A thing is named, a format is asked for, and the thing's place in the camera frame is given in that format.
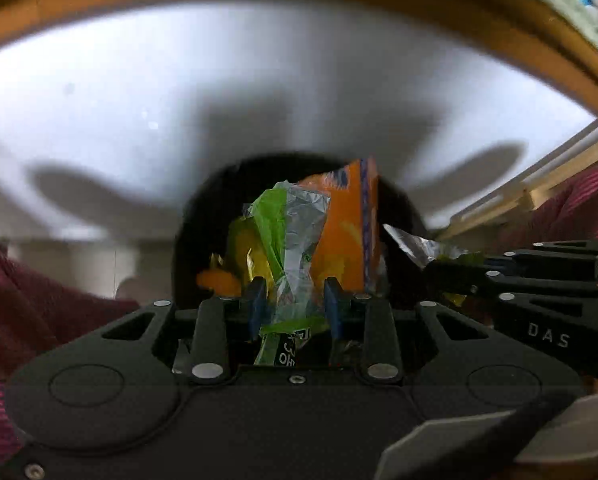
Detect person's right leg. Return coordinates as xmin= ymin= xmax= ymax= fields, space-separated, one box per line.
xmin=496 ymin=165 xmax=598 ymax=243

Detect silver foil wrapper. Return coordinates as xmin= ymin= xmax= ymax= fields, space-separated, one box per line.
xmin=383 ymin=224 xmax=486 ymax=267

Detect black round trash bin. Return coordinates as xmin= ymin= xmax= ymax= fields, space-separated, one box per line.
xmin=171 ymin=152 xmax=427 ymax=311

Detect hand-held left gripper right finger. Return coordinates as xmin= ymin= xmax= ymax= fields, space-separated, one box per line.
xmin=324 ymin=276 xmax=504 ymax=385

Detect green plastic bag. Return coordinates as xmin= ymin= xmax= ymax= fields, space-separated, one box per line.
xmin=241 ymin=180 xmax=332 ymax=366

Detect light wooden slats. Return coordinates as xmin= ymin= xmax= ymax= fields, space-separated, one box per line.
xmin=439 ymin=120 xmax=598 ymax=241

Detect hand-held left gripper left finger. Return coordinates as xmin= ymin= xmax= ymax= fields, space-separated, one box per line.
xmin=84 ymin=276 xmax=268 ymax=385

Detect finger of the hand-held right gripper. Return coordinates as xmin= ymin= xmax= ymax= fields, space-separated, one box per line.
xmin=424 ymin=259 xmax=598 ymax=312
xmin=479 ymin=240 xmax=598 ymax=282

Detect yellow-green foil bag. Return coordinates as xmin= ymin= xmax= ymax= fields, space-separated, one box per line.
xmin=226 ymin=217 xmax=274 ymax=286

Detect white paper bag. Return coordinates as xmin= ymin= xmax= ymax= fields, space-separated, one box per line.
xmin=299 ymin=156 xmax=387 ymax=293

